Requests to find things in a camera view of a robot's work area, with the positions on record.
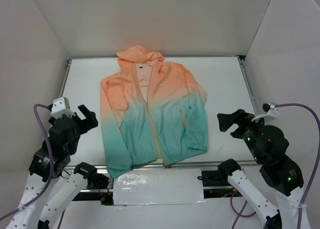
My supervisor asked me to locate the orange and teal hooded jacket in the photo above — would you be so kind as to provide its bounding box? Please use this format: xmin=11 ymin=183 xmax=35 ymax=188
xmin=100 ymin=45 xmax=209 ymax=178

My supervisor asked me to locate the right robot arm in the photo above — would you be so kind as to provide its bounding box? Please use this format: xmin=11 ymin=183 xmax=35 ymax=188
xmin=217 ymin=103 xmax=320 ymax=229

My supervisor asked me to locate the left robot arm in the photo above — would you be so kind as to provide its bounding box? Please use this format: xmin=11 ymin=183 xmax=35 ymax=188
xmin=0 ymin=101 xmax=109 ymax=229

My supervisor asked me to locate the white taped front panel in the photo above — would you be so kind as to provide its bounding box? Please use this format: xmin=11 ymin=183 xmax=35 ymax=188
xmin=113 ymin=169 xmax=206 ymax=206

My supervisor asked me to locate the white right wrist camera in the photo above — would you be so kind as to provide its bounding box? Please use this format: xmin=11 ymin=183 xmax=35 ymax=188
xmin=251 ymin=102 xmax=280 ymax=123

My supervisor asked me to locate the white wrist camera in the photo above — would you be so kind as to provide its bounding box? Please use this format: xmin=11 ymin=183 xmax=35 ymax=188
xmin=51 ymin=96 xmax=75 ymax=119
xmin=251 ymin=102 xmax=280 ymax=123

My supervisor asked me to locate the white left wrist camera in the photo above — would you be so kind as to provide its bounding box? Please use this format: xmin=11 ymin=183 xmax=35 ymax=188
xmin=51 ymin=96 xmax=75 ymax=119

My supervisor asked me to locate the aluminium table frame rail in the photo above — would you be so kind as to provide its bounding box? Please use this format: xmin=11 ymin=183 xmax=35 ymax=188
xmin=236 ymin=55 xmax=262 ymax=115

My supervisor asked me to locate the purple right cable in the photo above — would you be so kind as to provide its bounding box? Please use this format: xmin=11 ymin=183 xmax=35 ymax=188
xmin=231 ymin=102 xmax=320 ymax=229

